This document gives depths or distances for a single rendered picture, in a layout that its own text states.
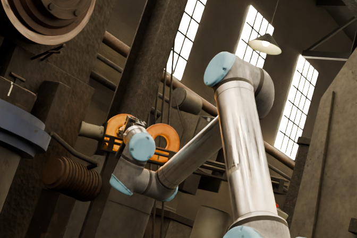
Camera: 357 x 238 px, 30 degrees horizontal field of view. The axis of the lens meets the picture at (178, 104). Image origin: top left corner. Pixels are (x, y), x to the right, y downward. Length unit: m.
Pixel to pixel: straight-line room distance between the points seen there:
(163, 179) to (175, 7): 4.88
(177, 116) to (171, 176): 8.32
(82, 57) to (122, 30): 8.84
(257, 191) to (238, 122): 0.22
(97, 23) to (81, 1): 0.40
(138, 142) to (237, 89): 0.50
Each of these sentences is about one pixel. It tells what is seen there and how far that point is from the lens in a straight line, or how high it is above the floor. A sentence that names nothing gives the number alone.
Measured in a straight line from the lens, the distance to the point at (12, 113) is 0.92.
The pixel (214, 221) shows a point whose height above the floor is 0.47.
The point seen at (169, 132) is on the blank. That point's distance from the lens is 2.66.
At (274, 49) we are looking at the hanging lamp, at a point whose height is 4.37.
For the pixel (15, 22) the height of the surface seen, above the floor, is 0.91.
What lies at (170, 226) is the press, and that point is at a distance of 10.06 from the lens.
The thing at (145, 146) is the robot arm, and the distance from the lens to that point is 2.24.
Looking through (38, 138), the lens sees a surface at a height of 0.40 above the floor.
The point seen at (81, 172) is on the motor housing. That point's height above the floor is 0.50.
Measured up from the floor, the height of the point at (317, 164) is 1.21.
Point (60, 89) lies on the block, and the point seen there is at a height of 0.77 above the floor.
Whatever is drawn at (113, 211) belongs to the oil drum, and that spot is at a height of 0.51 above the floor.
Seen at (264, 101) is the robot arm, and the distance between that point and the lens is 2.01.
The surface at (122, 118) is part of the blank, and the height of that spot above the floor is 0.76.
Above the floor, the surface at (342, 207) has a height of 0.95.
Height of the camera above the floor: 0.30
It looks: 13 degrees up
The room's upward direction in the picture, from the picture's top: 18 degrees clockwise
